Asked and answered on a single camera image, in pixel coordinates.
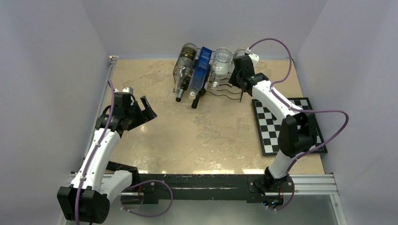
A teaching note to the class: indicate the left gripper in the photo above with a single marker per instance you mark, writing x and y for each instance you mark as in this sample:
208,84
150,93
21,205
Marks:
148,114

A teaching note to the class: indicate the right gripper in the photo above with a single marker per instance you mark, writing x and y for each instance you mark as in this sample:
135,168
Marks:
233,80

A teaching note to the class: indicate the clear bottle white cap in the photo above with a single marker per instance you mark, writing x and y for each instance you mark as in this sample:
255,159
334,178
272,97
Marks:
220,66

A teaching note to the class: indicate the blue square glass bottle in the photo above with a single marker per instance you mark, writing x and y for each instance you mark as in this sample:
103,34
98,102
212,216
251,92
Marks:
199,74

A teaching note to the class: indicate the dark brown glass bottle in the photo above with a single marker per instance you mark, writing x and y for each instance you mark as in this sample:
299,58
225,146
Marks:
200,94

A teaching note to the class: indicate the clear glass bottle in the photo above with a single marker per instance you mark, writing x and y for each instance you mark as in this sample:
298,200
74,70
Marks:
183,65

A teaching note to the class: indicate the clear bottle silver cap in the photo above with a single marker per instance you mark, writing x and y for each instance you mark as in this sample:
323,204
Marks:
240,52

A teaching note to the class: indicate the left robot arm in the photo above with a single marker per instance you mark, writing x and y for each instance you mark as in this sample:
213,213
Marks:
88,197

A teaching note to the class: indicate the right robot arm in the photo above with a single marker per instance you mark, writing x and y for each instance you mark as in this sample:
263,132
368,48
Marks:
298,129

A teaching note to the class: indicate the black white chessboard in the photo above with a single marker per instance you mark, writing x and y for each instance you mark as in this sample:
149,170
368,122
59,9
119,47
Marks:
269,127

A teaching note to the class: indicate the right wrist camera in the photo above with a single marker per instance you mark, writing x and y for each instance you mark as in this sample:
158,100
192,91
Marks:
254,57

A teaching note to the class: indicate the black mounting base plate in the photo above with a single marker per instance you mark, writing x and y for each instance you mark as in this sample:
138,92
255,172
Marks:
217,187

